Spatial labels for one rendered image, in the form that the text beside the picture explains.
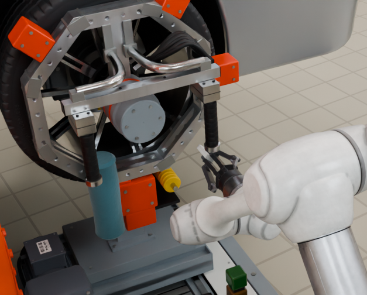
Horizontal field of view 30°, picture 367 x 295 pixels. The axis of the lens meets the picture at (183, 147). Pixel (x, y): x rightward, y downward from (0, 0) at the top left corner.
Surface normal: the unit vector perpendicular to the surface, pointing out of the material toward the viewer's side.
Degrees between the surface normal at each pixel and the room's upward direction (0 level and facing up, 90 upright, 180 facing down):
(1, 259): 90
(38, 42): 90
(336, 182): 56
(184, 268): 90
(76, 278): 0
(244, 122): 0
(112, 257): 0
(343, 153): 40
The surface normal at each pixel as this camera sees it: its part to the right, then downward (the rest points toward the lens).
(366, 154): 0.22, -0.19
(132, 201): 0.39, 0.47
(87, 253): -0.07, -0.84
